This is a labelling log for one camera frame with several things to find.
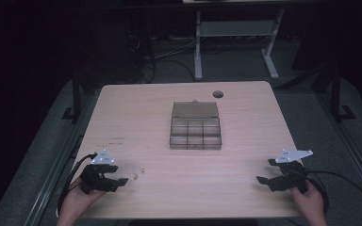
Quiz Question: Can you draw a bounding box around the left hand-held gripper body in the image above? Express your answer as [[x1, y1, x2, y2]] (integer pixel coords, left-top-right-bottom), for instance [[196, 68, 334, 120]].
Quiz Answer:
[[79, 149, 121, 194]]

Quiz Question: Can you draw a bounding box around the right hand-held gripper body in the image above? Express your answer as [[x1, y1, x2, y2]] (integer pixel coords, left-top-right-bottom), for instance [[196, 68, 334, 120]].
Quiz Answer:
[[267, 148, 314, 195]]

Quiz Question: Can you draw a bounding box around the person's left hand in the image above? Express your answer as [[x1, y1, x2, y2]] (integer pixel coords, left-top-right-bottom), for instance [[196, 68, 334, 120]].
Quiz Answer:
[[57, 176, 107, 221]]

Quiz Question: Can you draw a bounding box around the person's right hand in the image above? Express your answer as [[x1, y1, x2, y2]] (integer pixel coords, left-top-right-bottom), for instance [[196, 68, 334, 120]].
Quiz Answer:
[[289, 180, 327, 221]]

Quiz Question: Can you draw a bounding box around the black metal stand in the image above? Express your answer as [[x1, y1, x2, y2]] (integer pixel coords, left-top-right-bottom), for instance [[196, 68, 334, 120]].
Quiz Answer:
[[60, 70, 83, 124], [329, 67, 357, 121]]

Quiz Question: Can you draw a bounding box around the clear plastic compartment box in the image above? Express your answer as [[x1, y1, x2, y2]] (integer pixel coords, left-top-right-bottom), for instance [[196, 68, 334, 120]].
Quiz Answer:
[[169, 99, 223, 151]]

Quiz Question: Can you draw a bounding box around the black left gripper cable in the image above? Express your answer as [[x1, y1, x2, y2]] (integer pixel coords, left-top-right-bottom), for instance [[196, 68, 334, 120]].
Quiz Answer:
[[56, 153, 98, 218]]

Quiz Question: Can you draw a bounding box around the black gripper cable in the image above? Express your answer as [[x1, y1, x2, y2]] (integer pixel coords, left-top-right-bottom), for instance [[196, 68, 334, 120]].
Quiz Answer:
[[304, 169, 362, 216], [56, 153, 98, 218]]

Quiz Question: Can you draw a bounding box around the aluminium rail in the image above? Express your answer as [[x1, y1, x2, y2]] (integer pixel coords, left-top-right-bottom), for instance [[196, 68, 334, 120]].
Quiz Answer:
[[22, 93, 100, 226], [314, 90, 362, 205]]

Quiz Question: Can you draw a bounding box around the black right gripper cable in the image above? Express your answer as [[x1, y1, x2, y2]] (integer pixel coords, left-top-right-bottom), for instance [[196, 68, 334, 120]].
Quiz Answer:
[[304, 169, 362, 216]]

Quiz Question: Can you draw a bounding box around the bundle of floor cables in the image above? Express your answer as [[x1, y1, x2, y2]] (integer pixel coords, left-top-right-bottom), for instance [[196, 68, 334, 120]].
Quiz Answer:
[[126, 32, 199, 84]]

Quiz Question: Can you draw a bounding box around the white metal desk frame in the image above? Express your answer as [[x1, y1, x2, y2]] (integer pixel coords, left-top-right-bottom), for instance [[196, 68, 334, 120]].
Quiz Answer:
[[193, 8, 286, 81]]

